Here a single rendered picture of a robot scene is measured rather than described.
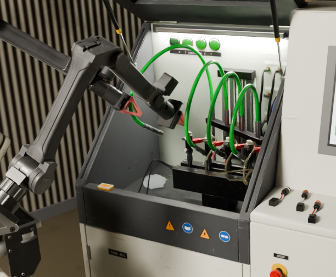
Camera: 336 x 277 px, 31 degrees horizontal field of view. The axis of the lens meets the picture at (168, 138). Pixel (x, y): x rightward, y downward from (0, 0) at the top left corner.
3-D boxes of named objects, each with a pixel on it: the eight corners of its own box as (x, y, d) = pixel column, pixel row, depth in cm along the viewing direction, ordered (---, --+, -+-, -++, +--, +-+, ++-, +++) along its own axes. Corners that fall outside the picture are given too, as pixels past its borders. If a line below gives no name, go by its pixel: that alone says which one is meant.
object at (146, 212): (87, 225, 230) (82, 186, 225) (94, 220, 234) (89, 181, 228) (238, 262, 200) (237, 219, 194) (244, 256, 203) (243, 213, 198)
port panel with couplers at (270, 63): (259, 132, 238) (258, 54, 227) (262, 129, 240) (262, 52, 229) (291, 137, 231) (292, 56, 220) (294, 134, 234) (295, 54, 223)
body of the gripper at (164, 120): (184, 104, 212) (173, 93, 207) (172, 129, 210) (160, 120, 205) (171, 100, 217) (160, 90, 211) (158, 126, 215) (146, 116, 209)
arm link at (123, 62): (81, 48, 164) (112, 67, 160) (94, 30, 164) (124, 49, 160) (134, 96, 204) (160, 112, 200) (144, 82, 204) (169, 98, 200)
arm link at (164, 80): (133, 90, 199) (154, 103, 196) (153, 61, 200) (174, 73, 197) (144, 101, 211) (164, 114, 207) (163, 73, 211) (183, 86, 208)
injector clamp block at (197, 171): (174, 204, 233) (172, 167, 227) (186, 194, 241) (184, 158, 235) (257, 222, 216) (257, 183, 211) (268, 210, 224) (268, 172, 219)
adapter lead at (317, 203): (314, 224, 182) (315, 217, 182) (307, 223, 183) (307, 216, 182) (321, 206, 193) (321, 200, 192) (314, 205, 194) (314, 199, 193)
